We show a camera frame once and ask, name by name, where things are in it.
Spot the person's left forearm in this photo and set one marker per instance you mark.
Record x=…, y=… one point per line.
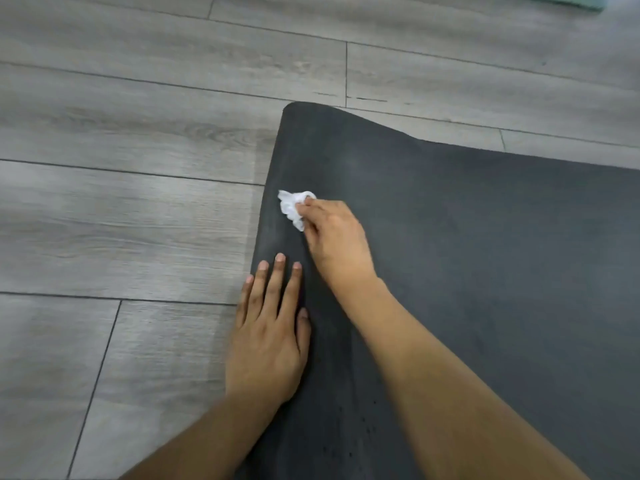
x=200, y=444

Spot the dark grey yoga mat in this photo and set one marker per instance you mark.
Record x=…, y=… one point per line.
x=500, y=269

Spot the person's left hand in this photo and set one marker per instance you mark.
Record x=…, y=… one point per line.
x=267, y=354

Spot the person's right hand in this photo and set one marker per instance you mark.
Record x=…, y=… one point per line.
x=340, y=244

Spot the teal floor mat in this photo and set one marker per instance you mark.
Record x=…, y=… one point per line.
x=570, y=0

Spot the person's right forearm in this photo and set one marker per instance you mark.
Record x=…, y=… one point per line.
x=450, y=394

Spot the white wipe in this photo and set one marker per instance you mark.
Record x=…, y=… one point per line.
x=290, y=202

